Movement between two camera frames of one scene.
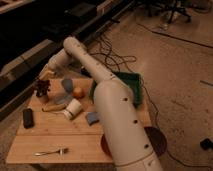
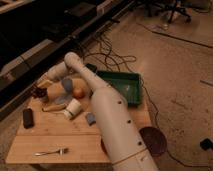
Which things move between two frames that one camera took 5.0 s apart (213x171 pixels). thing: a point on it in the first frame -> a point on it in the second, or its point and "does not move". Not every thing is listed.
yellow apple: [78, 92] does not move
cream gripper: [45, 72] -> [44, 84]
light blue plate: [63, 99] does not move
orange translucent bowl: [104, 145] does not move
